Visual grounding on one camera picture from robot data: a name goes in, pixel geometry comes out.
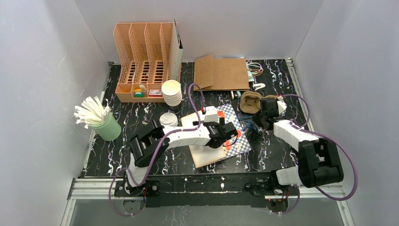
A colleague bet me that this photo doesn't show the red sugar packet box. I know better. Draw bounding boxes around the red sugar packet box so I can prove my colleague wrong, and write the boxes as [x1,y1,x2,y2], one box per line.
[148,89,162,97]

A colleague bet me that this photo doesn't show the blue checkered paper bag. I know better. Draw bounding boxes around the blue checkered paper bag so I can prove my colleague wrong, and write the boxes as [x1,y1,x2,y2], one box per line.
[189,104,251,168]

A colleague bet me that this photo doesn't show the stack of white paper cups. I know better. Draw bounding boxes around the stack of white paper cups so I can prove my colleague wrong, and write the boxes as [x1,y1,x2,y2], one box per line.
[161,80,183,113]

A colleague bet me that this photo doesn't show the green cup of straws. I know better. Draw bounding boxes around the green cup of straws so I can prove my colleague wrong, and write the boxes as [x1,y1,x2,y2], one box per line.
[73,96,121,141]

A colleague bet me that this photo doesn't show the grey folder in rack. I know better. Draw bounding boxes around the grey folder in rack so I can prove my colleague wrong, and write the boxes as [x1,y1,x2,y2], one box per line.
[168,19,183,81]

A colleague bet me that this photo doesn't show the orange plastic file rack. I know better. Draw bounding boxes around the orange plastic file rack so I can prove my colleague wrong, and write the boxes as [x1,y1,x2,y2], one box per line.
[113,22,173,103]

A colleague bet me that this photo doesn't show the green yellow packets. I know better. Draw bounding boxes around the green yellow packets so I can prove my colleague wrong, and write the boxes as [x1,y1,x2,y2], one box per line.
[134,84,147,98]

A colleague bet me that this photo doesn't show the brown pulp cup carrier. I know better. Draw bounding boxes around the brown pulp cup carrier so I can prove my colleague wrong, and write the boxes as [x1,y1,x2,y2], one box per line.
[239,91,278,114]

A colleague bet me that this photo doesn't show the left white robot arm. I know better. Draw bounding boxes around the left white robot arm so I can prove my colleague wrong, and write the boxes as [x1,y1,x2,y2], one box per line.
[124,106,239,190]

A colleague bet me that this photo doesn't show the white clip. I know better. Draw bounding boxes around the white clip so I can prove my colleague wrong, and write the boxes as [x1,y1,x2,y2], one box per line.
[252,83,265,92]

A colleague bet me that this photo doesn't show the brown kraft paper bags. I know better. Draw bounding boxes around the brown kraft paper bags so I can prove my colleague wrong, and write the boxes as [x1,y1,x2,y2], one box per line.
[193,55,249,91]

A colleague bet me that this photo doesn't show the colourful bag handles bundle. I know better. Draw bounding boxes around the colourful bag handles bundle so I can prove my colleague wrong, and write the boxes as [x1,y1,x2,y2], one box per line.
[246,62,263,82]

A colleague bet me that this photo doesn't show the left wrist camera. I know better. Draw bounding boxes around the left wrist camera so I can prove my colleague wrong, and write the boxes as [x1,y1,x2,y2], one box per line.
[200,106,219,122]

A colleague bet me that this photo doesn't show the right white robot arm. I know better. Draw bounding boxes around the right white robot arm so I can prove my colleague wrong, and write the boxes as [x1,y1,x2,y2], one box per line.
[252,98,344,188]

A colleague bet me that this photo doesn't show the stack of white cup lids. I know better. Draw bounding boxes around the stack of white cup lids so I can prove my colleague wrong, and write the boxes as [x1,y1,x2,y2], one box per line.
[159,112,178,127]

